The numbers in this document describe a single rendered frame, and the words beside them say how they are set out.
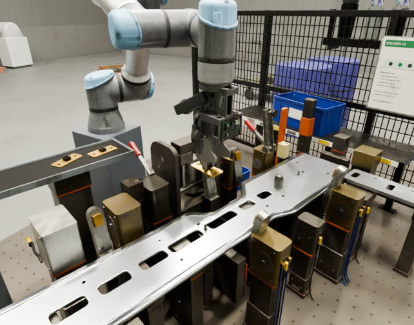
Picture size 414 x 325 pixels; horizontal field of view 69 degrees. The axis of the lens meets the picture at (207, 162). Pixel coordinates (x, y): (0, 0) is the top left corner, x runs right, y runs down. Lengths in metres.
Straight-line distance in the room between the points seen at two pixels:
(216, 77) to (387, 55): 1.04
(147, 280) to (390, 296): 0.82
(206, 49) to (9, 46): 10.57
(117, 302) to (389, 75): 1.34
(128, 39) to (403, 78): 1.18
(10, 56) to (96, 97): 9.87
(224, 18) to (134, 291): 0.58
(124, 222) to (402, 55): 1.25
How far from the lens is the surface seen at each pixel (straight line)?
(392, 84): 1.55
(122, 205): 0.85
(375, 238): 1.47
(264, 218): 0.75
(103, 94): 1.26
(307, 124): 1.44
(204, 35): 0.62
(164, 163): 0.93
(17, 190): 0.86
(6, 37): 11.12
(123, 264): 0.79
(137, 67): 1.22
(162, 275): 0.75
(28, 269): 1.34
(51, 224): 0.78
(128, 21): 0.65
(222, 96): 0.63
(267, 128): 1.17
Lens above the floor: 1.54
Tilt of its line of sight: 26 degrees down
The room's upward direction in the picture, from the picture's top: straight up
